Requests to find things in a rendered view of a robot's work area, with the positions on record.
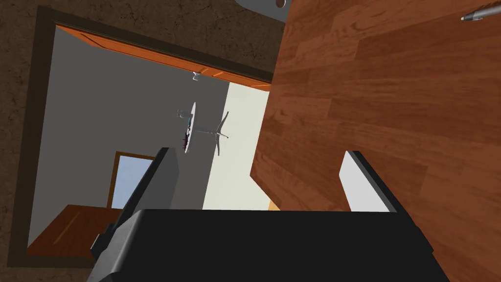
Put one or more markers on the white round pedestal table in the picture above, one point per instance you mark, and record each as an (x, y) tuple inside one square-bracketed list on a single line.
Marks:
[(192, 117)]

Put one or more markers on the wood-framed window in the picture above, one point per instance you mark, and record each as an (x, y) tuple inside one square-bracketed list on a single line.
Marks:
[(127, 178)]

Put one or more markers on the brown wooden cupboard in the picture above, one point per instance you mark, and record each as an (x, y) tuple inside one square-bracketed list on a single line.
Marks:
[(66, 231)]

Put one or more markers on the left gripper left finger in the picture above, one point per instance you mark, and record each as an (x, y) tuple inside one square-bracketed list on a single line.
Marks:
[(158, 184)]

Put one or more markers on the brown wooden table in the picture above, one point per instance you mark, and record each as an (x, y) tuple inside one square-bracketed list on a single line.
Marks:
[(391, 98)]

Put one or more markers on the silver pen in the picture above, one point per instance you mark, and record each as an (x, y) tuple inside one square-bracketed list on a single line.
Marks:
[(483, 12)]

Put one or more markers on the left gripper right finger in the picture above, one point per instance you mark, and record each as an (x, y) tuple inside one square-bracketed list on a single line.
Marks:
[(362, 188)]

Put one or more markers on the grey rounded object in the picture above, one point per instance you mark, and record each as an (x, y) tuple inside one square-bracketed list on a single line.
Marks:
[(260, 7)]

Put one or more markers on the orange wooden door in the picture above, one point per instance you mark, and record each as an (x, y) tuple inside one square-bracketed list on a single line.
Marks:
[(156, 57)]

